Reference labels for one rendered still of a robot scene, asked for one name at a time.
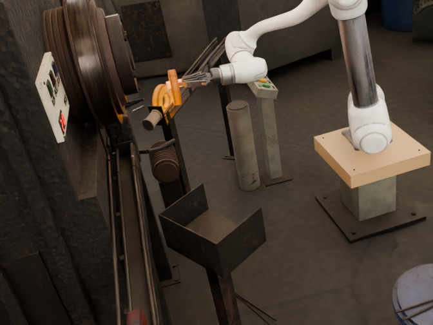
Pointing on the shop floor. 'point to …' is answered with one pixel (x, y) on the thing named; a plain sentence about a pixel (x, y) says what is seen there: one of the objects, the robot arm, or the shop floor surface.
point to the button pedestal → (269, 134)
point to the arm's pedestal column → (368, 209)
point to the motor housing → (166, 173)
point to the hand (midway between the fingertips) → (174, 84)
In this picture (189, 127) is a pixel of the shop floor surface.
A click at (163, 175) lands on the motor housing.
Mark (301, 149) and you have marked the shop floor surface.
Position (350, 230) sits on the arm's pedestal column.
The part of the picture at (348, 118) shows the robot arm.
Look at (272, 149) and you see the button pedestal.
